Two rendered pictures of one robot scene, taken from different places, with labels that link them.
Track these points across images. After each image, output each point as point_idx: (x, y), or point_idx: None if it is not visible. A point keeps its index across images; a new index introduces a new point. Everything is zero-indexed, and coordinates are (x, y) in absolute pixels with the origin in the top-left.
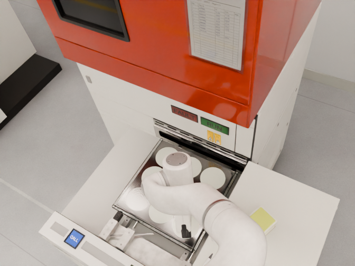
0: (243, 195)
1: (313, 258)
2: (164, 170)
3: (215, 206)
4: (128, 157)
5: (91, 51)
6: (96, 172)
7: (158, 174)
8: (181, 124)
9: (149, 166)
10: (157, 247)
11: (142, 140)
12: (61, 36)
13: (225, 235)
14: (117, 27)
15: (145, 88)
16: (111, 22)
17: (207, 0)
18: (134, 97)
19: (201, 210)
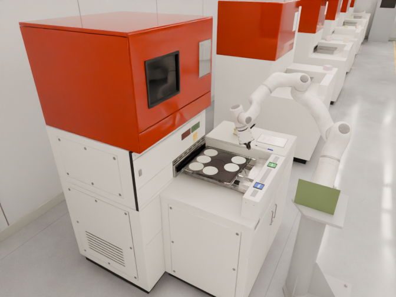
0: (224, 138)
1: (250, 126)
2: (240, 111)
3: (265, 83)
4: (187, 192)
5: (160, 122)
6: (199, 206)
7: (241, 113)
8: (184, 145)
9: (203, 172)
10: (251, 170)
11: (174, 187)
12: (144, 128)
13: (277, 76)
14: (174, 87)
15: (171, 136)
16: (172, 86)
17: (204, 45)
18: (165, 153)
19: (265, 89)
